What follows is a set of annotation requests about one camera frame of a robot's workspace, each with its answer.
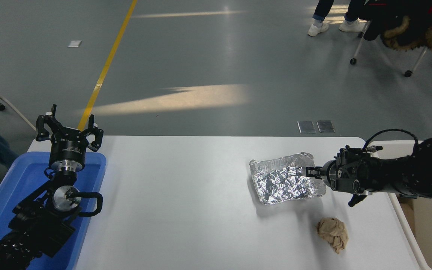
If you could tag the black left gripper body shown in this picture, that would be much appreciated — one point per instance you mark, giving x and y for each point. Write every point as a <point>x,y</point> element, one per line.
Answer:
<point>68,148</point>

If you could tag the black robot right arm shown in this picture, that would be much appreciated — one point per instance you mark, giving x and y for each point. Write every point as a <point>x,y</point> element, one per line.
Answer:
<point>426,168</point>

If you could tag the blue plastic tray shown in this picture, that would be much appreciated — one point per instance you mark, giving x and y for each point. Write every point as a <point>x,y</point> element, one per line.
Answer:
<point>21,176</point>

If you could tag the white-legged wheeled chair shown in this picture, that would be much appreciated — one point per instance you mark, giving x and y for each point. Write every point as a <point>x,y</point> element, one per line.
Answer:
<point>353,61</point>

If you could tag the crumpled tan paper ball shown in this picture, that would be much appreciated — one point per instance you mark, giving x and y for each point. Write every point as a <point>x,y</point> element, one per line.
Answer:
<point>332,232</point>

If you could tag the black fur-trimmed jacket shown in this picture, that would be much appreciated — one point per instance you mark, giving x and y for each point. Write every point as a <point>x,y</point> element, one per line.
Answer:
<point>407,18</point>

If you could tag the standing person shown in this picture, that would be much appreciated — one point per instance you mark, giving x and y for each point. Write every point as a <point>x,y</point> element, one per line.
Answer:
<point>317,29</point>

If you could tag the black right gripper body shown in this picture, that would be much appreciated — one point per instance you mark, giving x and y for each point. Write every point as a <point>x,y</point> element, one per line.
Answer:
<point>381,175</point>

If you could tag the silver foil tray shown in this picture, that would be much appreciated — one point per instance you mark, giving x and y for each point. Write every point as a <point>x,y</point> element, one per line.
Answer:
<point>276,183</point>

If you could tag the large pale bin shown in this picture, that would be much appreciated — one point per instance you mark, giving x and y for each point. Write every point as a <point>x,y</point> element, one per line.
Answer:
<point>426,240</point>

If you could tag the silver floor plate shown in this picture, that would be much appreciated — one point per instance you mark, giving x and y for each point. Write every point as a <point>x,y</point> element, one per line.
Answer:
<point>306,127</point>
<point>326,126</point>

